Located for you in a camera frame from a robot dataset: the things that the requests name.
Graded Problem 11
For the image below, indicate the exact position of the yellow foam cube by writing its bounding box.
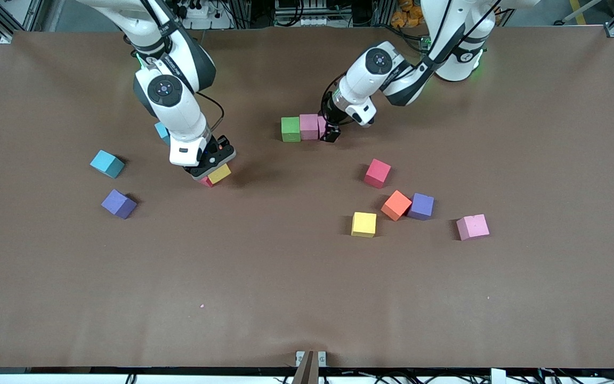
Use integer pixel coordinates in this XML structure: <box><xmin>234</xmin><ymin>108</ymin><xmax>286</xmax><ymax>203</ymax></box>
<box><xmin>351</xmin><ymin>212</ymin><xmax>377</xmax><ymax>238</ymax></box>
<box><xmin>207</xmin><ymin>163</ymin><xmax>232</xmax><ymax>186</ymax></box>

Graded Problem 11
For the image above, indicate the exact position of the green foam cube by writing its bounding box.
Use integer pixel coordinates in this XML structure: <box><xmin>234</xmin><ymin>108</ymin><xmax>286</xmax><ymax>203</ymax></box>
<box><xmin>281</xmin><ymin>117</ymin><xmax>302</xmax><ymax>143</ymax></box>

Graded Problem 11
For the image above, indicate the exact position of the orange foam cube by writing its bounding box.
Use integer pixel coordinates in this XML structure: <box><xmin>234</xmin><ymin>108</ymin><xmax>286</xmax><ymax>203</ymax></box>
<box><xmin>381</xmin><ymin>190</ymin><xmax>413</xmax><ymax>222</ymax></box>

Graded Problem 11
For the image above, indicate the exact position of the white electronics box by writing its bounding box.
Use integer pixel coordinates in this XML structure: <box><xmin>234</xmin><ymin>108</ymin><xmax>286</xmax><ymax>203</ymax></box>
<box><xmin>274</xmin><ymin>0</ymin><xmax>330</xmax><ymax>27</ymax></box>

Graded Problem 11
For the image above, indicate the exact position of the purple foam cube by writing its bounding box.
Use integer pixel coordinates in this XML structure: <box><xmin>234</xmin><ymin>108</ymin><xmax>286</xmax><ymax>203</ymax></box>
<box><xmin>409</xmin><ymin>193</ymin><xmax>435</xmax><ymax>221</ymax></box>
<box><xmin>101</xmin><ymin>189</ymin><xmax>138</xmax><ymax>220</ymax></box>

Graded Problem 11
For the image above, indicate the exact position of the orange snack bag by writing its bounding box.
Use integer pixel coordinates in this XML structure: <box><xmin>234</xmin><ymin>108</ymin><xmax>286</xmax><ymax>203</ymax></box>
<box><xmin>391</xmin><ymin>0</ymin><xmax>426</xmax><ymax>28</ymax></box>

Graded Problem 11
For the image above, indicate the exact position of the white power strip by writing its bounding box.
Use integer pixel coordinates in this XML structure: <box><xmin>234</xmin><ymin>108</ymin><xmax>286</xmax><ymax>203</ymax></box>
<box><xmin>171</xmin><ymin>0</ymin><xmax>233</xmax><ymax>30</ymax></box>

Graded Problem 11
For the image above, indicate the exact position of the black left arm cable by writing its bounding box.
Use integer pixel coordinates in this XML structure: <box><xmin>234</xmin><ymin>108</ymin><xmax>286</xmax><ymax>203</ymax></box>
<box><xmin>320</xmin><ymin>0</ymin><xmax>499</xmax><ymax>126</ymax></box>

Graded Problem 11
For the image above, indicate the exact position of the aluminium frame post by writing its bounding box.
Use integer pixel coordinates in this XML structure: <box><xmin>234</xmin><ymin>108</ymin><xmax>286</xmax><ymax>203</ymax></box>
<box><xmin>231</xmin><ymin>0</ymin><xmax>254</xmax><ymax>28</ymax></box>
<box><xmin>372</xmin><ymin>0</ymin><xmax>397</xmax><ymax>27</ymax></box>

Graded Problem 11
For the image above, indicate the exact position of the metal table edge bracket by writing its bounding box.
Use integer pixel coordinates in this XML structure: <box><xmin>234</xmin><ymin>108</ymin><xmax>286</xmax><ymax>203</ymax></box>
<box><xmin>295</xmin><ymin>350</ymin><xmax>328</xmax><ymax>369</ymax></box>

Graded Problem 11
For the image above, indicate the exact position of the brown strip under bracket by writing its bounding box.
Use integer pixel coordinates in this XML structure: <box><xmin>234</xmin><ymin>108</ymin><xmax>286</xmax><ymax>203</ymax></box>
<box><xmin>291</xmin><ymin>351</ymin><xmax>321</xmax><ymax>384</ymax></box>

